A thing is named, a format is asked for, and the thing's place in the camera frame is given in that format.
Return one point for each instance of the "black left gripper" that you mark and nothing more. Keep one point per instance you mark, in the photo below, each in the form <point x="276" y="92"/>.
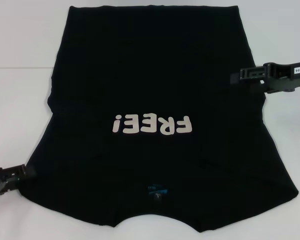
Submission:
<point x="0" y="186"/>

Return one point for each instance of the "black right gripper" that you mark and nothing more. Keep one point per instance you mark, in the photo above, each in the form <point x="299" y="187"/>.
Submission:
<point x="285" y="76"/>

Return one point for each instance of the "black shirt with FREE print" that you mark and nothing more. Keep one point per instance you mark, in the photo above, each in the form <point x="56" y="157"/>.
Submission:
<point x="150" y="75"/>

